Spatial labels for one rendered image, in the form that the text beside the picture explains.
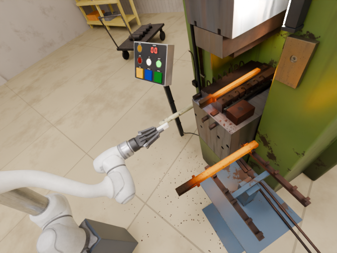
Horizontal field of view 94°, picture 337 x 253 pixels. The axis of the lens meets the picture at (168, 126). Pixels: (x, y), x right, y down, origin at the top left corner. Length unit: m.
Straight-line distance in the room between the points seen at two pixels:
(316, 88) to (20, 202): 1.35
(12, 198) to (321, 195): 2.11
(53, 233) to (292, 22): 1.33
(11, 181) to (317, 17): 1.10
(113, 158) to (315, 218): 1.61
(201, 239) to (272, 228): 0.81
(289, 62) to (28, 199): 1.31
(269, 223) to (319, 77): 0.66
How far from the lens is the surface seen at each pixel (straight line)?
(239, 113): 0.92
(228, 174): 1.03
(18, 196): 1.10
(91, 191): 0.79
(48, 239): 1.15
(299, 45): 0.71
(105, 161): 0.87
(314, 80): 0.75
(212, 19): 0.75
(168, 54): 1.20
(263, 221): 1.00
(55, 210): 1.23
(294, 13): 0.67
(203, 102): 0.94
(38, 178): 0.81
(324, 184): 1.98
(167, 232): 1.73
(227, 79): 1.12
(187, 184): 0.73
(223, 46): 0.75
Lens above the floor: 1.67
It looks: 50 degrees down
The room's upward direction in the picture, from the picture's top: 22 degrees counter-clockwise
